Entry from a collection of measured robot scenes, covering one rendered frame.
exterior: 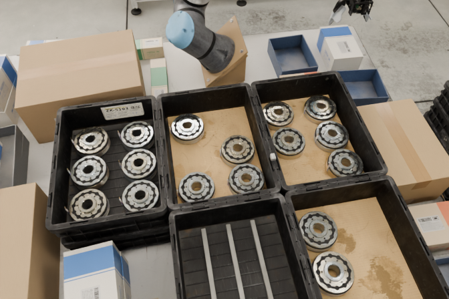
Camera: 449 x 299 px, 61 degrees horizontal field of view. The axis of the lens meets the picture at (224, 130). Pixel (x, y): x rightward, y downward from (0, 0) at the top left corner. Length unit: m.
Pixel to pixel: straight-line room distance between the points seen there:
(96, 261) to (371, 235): 0.71
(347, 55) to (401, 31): 1.61
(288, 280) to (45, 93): 0.94
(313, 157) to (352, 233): 0.25
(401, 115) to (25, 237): 1.15
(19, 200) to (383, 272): 0.96
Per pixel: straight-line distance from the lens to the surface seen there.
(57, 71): 1.42
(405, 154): 1.26
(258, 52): 1.68
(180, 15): 1.36
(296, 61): 1.65
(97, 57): 1.42
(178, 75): 1.58
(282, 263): 1.04
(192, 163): 1.16
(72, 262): 1.05
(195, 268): 1.03
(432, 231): 1.26
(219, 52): 1.40
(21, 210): 1.13
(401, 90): 2.72
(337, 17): 1.52
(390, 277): 1.10
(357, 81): 1.63
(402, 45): 3.06
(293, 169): 1.16
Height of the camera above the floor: 1.81
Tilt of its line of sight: 54 degrees down
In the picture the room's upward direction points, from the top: straight up
